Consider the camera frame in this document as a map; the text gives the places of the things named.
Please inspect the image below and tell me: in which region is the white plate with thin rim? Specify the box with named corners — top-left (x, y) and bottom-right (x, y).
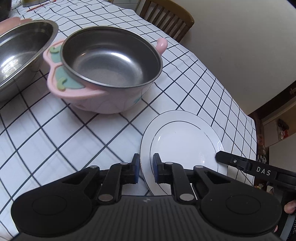
top-left (140, 110), bottom-right (227, 196)

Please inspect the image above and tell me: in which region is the pink bowl with steel insert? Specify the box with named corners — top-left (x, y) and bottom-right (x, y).
top-left (43, 26), bottom-right (168, 114)

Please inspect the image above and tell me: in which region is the large stainless steel bowl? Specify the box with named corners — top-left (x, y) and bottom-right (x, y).
top-left (1, 20), bottom-right (59, 102)

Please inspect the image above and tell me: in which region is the pink pig-shaped plate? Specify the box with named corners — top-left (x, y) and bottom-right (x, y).
top-left (0, 17), bottom-right (32, 35)

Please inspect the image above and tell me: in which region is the person's right hand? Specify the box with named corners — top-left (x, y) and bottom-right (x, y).
top-left (273, 200), bottom-right (296, 233)

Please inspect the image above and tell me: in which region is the white black checked tablecloth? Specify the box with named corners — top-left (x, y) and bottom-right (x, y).
top-left (0, 0), bottom-right (258, 240)

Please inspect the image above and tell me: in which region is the brown wooden chair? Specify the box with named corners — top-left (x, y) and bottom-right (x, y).
top-left (138, 0), bottom-right (195, 42)

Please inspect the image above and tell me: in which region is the red pen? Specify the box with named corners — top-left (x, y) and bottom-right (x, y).
top-left (27, 0), bottom-right (56, 12)

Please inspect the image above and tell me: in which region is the gold thermos jug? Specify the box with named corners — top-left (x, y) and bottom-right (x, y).
top-left (22, 0), bottom-right (47, 7)

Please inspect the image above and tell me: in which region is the black pot with glass lid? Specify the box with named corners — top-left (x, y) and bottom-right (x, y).
top-left (0, 0), bottom-right (11, 22)

